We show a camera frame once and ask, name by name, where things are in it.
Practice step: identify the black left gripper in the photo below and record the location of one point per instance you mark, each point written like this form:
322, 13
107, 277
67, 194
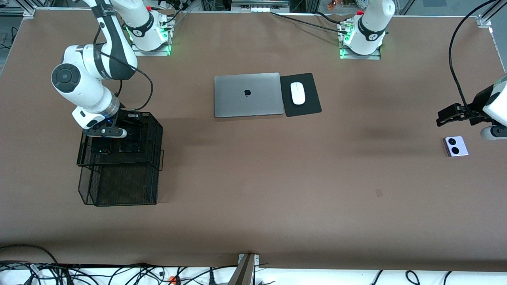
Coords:
477, 103

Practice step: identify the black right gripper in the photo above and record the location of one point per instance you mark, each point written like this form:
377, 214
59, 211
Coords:
126, 116

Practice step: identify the black slab smartphone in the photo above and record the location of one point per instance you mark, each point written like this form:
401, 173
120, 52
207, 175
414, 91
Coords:
130, 144

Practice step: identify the lilac white flip phone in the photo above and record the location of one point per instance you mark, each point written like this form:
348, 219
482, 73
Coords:
455, 146

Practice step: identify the black square flip phone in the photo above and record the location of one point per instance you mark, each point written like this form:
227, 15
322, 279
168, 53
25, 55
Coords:
101, 147

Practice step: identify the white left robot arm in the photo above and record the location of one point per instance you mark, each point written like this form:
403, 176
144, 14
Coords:
370, 23

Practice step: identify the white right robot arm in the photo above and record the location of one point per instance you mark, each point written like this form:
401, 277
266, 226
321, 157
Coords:
87, 91

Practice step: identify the grey closed laptop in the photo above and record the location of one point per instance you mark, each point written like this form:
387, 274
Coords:
247, 95

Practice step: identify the black mouse pad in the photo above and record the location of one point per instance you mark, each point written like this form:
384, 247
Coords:
311, 93

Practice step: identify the white computer mouse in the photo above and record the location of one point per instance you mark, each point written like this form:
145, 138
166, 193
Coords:
298, 93

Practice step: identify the small orange objects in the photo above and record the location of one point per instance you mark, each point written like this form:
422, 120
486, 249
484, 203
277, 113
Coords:
332, 3

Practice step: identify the grey white power strip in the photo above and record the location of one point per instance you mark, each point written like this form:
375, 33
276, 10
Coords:
259, 8

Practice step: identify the aluminium frame profile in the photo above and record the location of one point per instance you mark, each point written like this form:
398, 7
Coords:
16, 12
484, 20

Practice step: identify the grey metal camera bracket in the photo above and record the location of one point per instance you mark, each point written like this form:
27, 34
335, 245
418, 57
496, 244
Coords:
243, 273

